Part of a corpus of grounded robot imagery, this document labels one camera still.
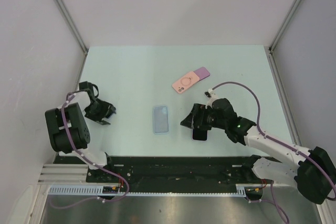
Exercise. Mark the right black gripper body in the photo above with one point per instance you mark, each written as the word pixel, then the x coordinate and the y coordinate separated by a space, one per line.
pixel 208 119

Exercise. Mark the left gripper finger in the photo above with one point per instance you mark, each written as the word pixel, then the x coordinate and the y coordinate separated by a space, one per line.
pixel 111 110
pixel 102 122

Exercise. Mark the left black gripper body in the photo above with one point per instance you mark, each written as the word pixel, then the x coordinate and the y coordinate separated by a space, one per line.
pixel 97 110

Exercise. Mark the lavender phone case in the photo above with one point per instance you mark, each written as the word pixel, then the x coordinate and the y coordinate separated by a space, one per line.
pixel 200 135

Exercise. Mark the black smartphone teal frame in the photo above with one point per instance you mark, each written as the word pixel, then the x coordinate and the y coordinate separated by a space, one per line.
pixel 199 134

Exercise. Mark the light blue phone case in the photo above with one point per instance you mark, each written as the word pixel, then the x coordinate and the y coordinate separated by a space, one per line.
pixel 160 120

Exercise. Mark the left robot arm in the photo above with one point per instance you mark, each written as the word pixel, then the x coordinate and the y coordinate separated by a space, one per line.
pixel 67 128

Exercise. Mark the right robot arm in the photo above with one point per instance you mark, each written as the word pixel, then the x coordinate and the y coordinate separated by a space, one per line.
pixel 312 172

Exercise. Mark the pink phone case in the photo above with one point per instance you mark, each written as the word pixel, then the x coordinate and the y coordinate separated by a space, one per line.
pixel 185 82

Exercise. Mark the purple phone case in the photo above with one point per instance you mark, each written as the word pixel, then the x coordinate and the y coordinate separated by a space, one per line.
pixel 202 73

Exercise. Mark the slotted cable duct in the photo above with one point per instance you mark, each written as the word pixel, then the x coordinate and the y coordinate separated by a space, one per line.
pixel 109 191

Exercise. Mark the right aluminium frame post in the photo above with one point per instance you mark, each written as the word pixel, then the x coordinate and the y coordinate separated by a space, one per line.
pixel 289 16

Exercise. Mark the aluminium frame post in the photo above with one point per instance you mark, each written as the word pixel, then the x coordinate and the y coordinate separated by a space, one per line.
pixel 289 16
pixel 71 25

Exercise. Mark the left aluminium frame post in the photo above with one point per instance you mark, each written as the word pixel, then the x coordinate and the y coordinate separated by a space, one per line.
pixel 71 25

